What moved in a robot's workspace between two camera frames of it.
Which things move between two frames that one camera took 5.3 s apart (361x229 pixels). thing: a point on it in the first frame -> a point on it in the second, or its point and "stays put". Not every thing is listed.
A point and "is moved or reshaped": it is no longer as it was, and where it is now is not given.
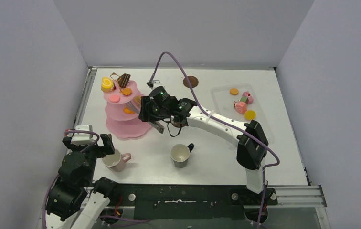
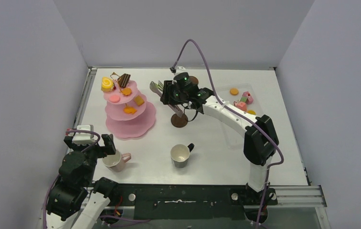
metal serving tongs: (154, 124) is moved or reshaped
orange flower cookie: (127, 110) stays put
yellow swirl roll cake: (107, 84) stays put
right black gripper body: (145, 109) -> (166, 94)
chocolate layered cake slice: (123, 80) stays put
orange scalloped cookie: (126, 91) stays put
